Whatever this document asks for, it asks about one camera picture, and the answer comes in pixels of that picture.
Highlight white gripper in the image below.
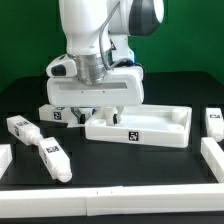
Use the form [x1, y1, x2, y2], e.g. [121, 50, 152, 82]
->
[46, 55, 144, 125]

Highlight paper sheet with markers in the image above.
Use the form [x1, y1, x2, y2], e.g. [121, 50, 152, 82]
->
[67, 121, 85, 128]

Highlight white fence bar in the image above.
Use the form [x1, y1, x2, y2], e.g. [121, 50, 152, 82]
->
[200, 137, 224, 184]
[0, 144, 12, 179]
[0, 183, 224, 218]

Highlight white left fence bar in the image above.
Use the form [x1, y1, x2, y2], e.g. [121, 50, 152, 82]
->
[0, 144, 12, 179]

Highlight white front fence bar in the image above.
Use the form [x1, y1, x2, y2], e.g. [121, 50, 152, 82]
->
[0, 183, 224, 218]

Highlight white desk top tray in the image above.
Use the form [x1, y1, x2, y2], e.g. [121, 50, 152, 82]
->
[85, 104, 192, 148]

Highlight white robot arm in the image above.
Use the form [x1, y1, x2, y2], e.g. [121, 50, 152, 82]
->
[46, 0, 164, 124]

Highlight white right fence bar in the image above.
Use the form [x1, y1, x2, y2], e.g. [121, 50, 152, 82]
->
[200, 137, 224, 184]

